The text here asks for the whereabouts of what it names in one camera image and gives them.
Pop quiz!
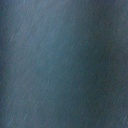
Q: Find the black table mat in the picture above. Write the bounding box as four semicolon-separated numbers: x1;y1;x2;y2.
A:
0;0;128;128

